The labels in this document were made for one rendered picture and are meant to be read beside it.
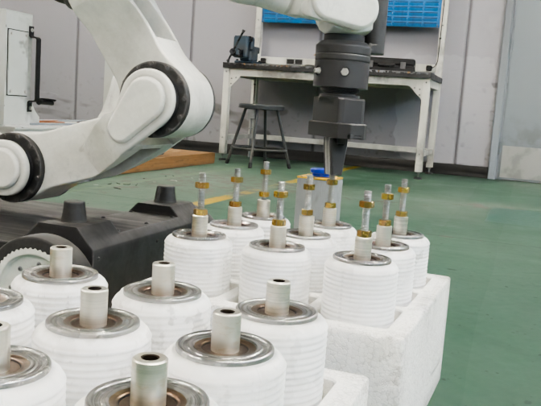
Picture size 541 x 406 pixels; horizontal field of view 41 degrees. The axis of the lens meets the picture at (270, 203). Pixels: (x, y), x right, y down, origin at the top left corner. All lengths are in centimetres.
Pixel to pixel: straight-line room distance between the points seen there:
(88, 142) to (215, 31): 525
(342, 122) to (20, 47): 271
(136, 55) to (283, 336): 88
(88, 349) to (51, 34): 700
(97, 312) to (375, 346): 39
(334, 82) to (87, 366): 70
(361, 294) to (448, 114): 521
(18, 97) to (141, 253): 236
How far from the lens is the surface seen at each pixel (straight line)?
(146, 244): 143
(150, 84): 135
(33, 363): 53
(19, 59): 370
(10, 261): 131
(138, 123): 136
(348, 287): 91
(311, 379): 66
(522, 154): 604
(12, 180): 152
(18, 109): 371
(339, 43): 115
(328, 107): 117
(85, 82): 727
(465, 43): 611
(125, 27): 144
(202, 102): 141
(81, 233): 129
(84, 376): 59
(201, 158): 521
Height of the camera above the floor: 44
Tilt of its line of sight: 7 degrees down
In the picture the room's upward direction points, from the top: 4 degrees clockwise
